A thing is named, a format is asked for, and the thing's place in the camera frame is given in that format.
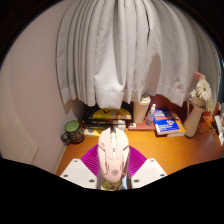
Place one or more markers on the white curtain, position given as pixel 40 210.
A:
pixel 133 43

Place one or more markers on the dark mug with green inside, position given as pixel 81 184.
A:
pixel 74 131

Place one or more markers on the white flower bouquet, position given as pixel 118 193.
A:
pixel 203 93

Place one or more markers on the black book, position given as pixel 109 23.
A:
pixel 100 121
pixel 96 126

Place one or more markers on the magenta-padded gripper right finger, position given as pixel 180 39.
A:
pixel 146 170

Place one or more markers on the clear spray bottle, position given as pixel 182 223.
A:
pixel 150 117

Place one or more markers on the blue-covered book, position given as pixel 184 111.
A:
pixel 165 124

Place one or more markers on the orange-covered book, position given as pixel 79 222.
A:
pixel 180 128

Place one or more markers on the white lotion bottle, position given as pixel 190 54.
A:
pixel 140 110

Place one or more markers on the red-brown book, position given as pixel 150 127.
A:
pixel 140 126

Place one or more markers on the white ceramic jug vase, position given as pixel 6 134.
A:
pixel 193 121

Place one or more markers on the pink computer mouse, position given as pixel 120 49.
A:
pixel 113 151

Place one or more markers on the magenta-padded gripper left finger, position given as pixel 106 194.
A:
pixel 81 168

